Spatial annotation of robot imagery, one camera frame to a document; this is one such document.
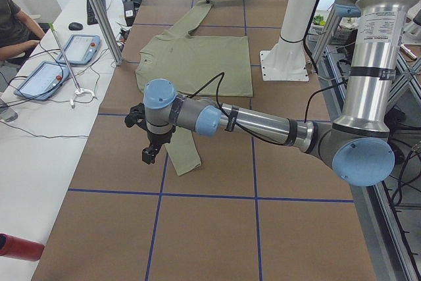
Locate olive green long-sleeve shirt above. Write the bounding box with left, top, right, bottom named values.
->
left=136, top=1, right=253, bottom=176

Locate metal reacher grabber stick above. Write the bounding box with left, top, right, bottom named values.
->
left=48, top=22, right=96, bottom=109

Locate black keyboard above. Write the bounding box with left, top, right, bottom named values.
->
left=86, top=0, right=107, bottom=26

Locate far blue teach pendant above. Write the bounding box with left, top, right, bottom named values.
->
left=61, top=34, right=101, bottom=66

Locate blue teach pendant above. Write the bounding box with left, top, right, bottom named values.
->
left=14, top=61, right=70, bottom=101
left=61, top=34, right=101, bottom=66

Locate near blue teach pendant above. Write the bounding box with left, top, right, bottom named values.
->
left=14, top=61, right=70, bottom=101

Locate black computer mouse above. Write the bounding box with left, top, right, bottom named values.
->
left=68, top=22, right=84, bottom=31

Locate red bottle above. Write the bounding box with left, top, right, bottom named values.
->
left=1, top=234, right=45, bottom=261

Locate seated person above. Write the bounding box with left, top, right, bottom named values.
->
left=1, top=0, right=45, bottom=65

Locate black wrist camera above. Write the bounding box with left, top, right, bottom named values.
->
left=124, top=103, right=146, bottom=130

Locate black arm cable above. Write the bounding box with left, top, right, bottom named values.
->
left=190, top=70, right=349, bottom=145

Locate aluminium frame post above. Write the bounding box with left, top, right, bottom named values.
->
left=88, top=0, right=123, bottom=66

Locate white pedestal column with base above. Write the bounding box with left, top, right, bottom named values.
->
left=260, top=0, right=318, bottom=82

